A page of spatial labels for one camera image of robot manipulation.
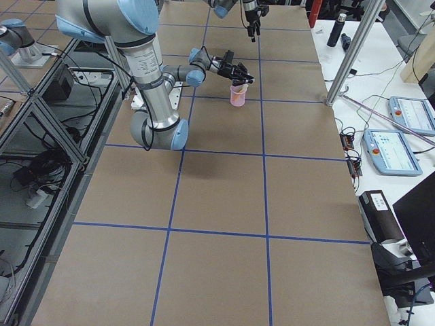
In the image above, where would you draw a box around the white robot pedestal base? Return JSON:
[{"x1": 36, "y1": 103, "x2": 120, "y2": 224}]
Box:
[{"x1": 131, "y1": 81, "x2": 183, "y2": 110}]

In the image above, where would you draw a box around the pink mesh pen holder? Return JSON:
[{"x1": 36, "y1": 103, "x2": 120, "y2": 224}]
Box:
[{"x1": 230, "y1": 86, "x2": 247, "y2": 107}]

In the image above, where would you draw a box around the teach pendant tablet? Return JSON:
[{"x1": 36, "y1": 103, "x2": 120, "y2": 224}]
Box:
[
  {"x1": 388, "y1": 96, "x2": 434, "y2": 137},
  {"x1": 363, "y1": 129, "x2": 423, "y2": 177}
]

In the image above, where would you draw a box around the far teach pendant tablet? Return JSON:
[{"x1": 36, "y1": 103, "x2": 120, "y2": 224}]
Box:
[{"x1": 388, "y1": 96, "x2": 434, "y2": 137}]

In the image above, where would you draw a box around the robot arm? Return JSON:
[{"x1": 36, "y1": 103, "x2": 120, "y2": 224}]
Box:
[
  {"x1": 56, "y1": 1, "x2": 254, "y2": 150},
  {"x1": 204, "y1": 0, "x2": 269, "y2": 43}
]

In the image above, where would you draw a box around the orange highlighter pen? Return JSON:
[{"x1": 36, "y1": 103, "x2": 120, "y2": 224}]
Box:
[{"x1": 239, "y1": 85, "x2": 248, "y2": 94}]

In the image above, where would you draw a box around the black water bottle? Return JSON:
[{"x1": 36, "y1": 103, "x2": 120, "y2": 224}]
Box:
[{"x1": 327, "y1": 13, "x2": 347, "y2": 48}]

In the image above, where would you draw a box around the blue folded umbrella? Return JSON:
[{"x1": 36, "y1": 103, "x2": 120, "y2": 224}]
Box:
[{"x1": 341, "y1": 33, "x2": 351, "y2": 53}]

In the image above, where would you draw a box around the black computer monitor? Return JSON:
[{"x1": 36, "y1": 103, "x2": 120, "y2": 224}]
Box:
[{"x1": 370, "y1": 173, "x2": 435, "y2": 303}]

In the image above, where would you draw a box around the aluminium frame post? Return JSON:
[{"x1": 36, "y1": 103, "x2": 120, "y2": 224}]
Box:
[{"x1": 325, "y1": 0, "x2": 385, "y2": 107}]

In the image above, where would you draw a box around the near teach pendant tablet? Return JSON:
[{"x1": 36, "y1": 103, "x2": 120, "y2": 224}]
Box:
[{"x1": 363, "y1": 129, "x2": 423, "y2": 177}]

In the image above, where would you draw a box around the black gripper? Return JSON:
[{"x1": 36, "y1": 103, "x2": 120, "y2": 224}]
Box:
[
  {"x1": 215, "y1": 50, "x2": 255, "y2": 86},
  {"x1": 243, "y1": 3, "x2": 268, "y2": 42}
]

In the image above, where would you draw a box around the black box white label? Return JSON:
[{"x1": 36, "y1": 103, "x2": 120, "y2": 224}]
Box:
[{"x1": 358, "y1": 190, "x2": 404, "y2": 244}]

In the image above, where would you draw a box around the long metal rod tool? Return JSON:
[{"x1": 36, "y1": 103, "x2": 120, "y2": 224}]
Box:
[{"x1": 341, "y1": 93, "x2": 435, "y2": 143}]

